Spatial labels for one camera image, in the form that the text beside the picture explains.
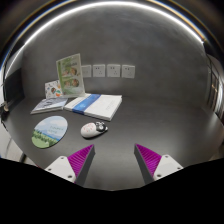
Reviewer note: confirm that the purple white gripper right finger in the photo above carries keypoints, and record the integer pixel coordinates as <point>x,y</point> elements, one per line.
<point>154,166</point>

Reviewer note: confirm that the grey thin booklet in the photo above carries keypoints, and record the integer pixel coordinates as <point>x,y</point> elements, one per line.
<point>49,105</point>

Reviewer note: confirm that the white blue book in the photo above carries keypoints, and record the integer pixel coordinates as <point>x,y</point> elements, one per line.
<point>95,105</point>

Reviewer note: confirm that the white panda computer mouse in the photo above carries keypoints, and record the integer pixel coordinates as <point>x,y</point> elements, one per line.
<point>93,129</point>

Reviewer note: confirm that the green upright picture book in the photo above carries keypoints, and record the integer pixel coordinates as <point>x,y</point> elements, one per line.
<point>70,76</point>

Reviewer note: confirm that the small colourful dotted card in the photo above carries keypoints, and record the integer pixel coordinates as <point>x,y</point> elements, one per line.
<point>53,89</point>

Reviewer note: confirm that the white wall socket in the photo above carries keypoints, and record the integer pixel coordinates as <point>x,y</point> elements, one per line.
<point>86,71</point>
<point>99,70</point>
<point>128,71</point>
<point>113,70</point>

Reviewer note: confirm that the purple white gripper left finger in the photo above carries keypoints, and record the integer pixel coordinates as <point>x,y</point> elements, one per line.
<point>75,167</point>

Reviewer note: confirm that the round landscape mouse pad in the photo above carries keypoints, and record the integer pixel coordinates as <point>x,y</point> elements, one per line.
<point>49,131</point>

